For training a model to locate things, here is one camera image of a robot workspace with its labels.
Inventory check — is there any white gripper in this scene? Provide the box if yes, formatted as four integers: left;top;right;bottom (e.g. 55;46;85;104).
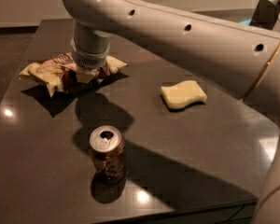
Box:
71;21;114;83

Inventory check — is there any brown chip bag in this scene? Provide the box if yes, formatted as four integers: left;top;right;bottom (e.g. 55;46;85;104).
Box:
19;53;127;97

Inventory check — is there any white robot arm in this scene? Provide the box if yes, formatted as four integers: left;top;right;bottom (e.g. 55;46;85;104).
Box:
63;0;280;224

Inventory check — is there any orange soda can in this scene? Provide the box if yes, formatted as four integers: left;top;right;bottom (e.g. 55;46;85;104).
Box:
89;125;127;183

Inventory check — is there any yellow sponge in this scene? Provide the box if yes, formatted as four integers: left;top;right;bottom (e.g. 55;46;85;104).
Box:
161;80;207;110

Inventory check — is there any dark box in background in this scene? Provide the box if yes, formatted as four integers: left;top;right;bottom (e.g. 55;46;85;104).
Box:
249;0;280;30

